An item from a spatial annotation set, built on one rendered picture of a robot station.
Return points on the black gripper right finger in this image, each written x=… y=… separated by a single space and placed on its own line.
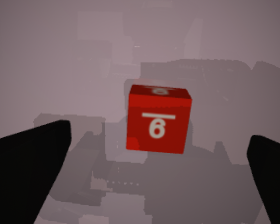
x=264 y=161

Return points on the red block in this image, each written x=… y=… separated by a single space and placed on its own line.
x=157 y=119

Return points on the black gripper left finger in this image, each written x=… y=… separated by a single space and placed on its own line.
x=30 y=161

